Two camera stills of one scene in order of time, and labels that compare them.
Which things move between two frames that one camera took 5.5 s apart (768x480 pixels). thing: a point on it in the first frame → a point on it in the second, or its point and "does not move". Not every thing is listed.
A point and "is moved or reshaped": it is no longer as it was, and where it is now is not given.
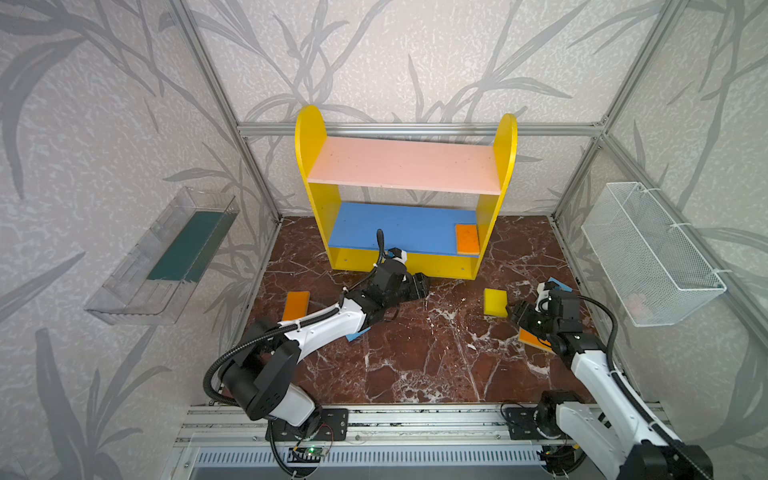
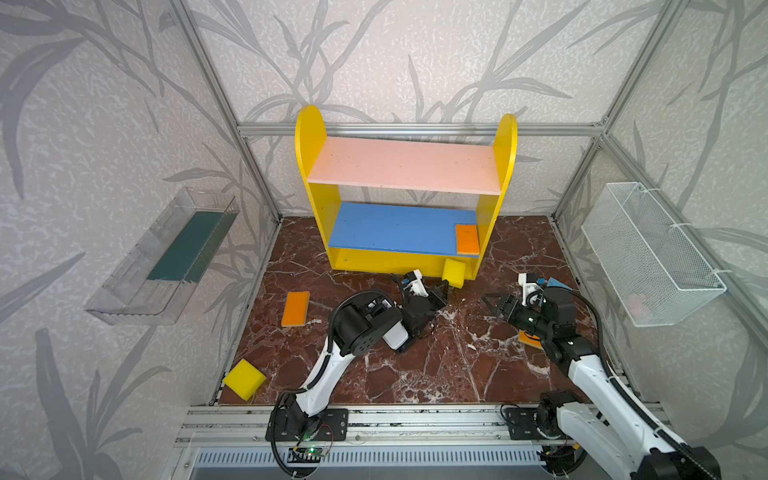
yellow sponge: x=495 y=302 is moved or reshaped
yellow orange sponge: x=467 y=239 does not move
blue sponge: x=561 y=285 does not move
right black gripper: x=528 y=313 does not move
